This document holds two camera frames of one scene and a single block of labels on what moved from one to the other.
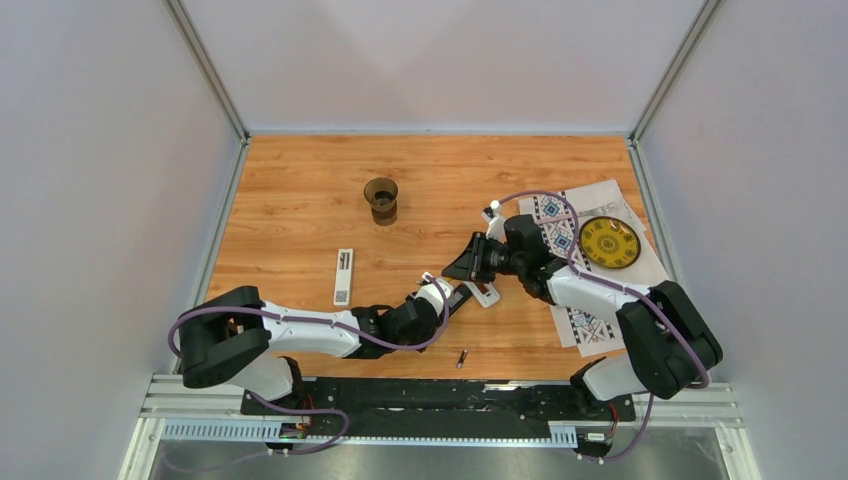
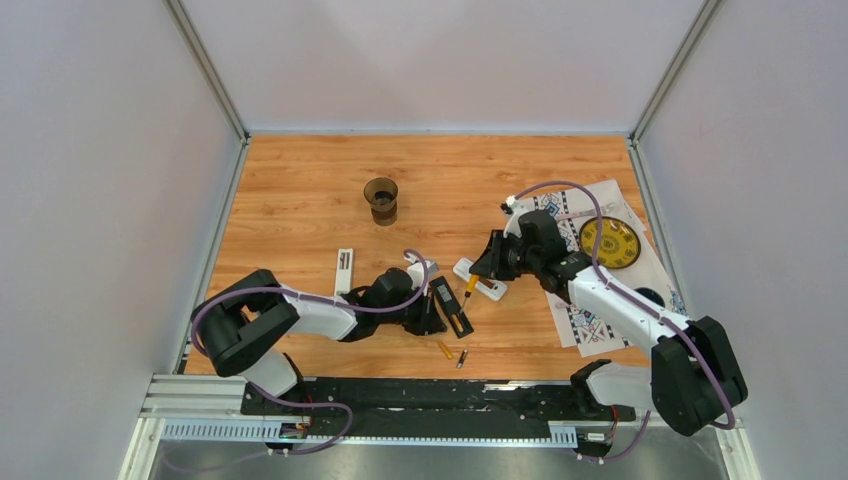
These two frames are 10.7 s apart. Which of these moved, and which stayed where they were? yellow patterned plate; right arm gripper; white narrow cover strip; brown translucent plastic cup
Moved: right arm gripper
Stayed: yellow patterned plate; brown translucent plastic cup; white narrow cover strip
